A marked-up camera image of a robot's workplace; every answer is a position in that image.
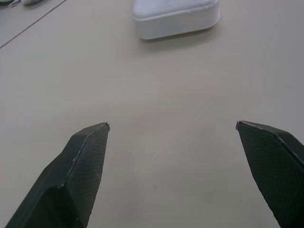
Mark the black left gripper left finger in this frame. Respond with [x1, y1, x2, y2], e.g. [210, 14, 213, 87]
[4, 122, 111, 228]

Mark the white plastic box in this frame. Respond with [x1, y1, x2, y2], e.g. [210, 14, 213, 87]
[132, 0, 221, 40]

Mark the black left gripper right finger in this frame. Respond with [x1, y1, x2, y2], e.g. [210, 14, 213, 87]
[236, 120, 304, 228]

